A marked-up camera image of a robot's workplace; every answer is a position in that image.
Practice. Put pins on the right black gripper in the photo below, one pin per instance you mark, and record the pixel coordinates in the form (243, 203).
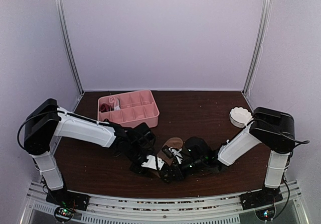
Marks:
(177, 173)

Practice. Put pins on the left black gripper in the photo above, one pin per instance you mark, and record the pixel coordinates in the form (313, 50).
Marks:
(145, 171)

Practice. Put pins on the tan ribbed sock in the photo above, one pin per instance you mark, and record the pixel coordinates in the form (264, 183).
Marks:
(166, 163)

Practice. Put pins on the pink patterned sock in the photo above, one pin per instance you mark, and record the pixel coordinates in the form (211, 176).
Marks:
(114, 103)

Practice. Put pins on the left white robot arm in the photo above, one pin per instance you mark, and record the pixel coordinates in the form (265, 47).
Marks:
(49, 120)

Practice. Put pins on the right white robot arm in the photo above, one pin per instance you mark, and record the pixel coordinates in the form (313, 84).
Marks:
(273, 128)

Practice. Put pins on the pink divided organizer tray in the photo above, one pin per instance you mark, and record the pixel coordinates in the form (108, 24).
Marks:
(136, 107)

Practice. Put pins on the dark red rolled sock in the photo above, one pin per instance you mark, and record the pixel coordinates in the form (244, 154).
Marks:
(104, 107)

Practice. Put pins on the white scalloped bowl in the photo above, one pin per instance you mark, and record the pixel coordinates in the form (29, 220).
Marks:
(239, 116)

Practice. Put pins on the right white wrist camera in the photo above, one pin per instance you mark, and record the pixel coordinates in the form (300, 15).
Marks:
(173, 153)

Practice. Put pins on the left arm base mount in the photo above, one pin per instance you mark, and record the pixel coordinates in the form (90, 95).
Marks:
(68, 207)

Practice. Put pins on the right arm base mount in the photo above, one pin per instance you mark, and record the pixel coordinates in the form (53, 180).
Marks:
(263, 201)

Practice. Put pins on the left aluminium frame post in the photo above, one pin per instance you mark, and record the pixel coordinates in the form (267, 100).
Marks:
(67, 45)

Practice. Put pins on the aluminium frame post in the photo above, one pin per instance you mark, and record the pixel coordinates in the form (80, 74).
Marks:
(265, 14)
(67, 45)

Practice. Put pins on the right aluminium frame post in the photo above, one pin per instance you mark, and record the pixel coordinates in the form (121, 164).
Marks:
(265, 14)

